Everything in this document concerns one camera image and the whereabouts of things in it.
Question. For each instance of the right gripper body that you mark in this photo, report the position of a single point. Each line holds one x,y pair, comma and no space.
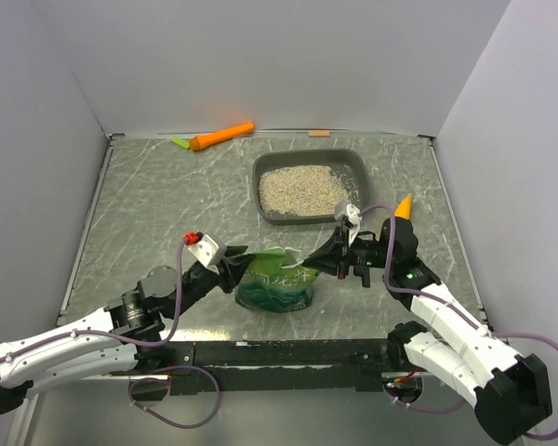
367,253

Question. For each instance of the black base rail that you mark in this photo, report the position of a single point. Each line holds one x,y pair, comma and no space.
360,364

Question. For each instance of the litter granules in box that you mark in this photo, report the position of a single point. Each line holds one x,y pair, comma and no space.
305,190

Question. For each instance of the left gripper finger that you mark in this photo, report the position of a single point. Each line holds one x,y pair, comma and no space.
235,255
232,271

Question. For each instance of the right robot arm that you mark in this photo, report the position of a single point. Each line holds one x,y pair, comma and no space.
508,392

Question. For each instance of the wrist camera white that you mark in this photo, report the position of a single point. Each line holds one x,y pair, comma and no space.
349,218
208,250

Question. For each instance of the orange toy microphone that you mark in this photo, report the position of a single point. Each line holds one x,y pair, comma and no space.
202,142

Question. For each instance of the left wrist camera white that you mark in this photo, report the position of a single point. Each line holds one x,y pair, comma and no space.
208,250

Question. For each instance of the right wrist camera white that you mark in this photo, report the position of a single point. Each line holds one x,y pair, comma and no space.
349,218

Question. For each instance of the green rectangular block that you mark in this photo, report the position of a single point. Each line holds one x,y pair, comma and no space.
181,142

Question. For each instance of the black bag clip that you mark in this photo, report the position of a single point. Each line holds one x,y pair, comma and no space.
364,275

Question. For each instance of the yellow plastic scoop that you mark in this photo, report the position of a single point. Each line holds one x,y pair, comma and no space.
403,209

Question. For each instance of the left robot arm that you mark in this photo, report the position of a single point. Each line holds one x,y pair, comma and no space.
128,334

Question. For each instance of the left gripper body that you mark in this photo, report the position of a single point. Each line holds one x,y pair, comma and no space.
199,284

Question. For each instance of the tan tape piece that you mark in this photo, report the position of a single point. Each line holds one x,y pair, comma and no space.
319,134

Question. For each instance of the green litter bag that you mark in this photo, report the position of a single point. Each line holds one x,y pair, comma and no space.
276,281

